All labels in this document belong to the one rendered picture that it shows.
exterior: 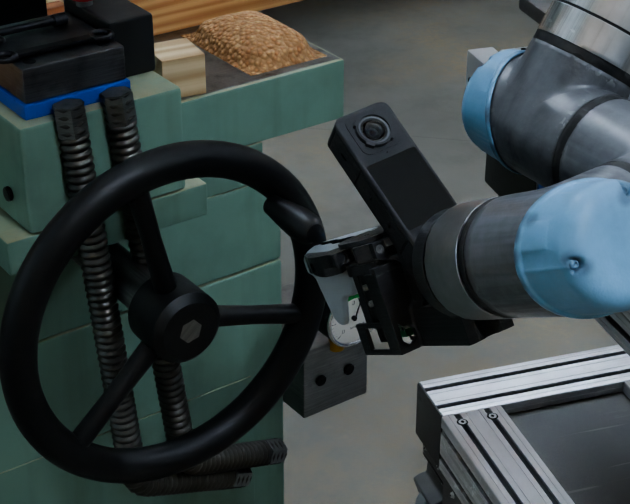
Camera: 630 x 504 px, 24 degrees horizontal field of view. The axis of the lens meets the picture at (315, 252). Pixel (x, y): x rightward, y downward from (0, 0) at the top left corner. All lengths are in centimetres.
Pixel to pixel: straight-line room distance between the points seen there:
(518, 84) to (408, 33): 304
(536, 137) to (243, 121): 44
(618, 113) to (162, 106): 39
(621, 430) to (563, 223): 129
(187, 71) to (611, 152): 49
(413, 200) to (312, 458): 139
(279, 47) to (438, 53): 253
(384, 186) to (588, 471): 108
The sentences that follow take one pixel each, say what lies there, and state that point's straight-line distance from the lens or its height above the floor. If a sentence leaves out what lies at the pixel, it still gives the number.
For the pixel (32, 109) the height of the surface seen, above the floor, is 97.
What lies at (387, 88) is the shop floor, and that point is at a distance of 364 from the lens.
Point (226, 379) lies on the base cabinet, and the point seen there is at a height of 60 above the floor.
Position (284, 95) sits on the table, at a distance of 134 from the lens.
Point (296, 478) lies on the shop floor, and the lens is 228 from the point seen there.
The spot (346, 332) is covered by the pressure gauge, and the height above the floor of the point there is 65.
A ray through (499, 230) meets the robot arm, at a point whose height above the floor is 101.
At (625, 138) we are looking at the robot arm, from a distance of 91.
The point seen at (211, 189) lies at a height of 81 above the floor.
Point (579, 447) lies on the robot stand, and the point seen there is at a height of 21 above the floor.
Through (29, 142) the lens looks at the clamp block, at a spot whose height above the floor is 95.
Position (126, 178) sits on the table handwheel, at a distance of 105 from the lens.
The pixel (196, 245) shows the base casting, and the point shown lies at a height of 76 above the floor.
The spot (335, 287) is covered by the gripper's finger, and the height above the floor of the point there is 87.
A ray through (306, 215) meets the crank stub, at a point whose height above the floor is 90.
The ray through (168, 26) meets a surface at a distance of 144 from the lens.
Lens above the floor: 140
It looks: 29 degrees down
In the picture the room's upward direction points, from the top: straight up
